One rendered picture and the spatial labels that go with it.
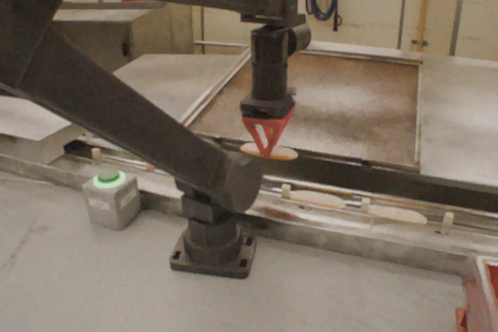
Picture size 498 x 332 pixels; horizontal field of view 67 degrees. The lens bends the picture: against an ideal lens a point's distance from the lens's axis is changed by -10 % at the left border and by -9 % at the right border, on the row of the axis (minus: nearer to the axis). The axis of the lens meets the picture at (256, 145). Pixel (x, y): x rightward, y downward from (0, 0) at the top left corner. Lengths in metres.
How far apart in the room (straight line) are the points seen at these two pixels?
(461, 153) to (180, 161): 0.57
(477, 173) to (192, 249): 0.53
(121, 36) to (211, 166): 2.96
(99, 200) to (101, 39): 2.91
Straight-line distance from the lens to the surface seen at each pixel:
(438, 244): 0.65
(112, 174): 0.72
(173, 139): 0.45
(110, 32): 3.49
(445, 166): 0.81
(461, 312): 0.60
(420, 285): 0.64
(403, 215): 0.70
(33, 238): 0.77
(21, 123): 1.01
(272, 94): 0.64
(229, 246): 0.60
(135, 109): 0.40
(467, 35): 4.08
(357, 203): 0.73
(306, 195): 0.72
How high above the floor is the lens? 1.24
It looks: 25 degrees down
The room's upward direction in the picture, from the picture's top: straight up
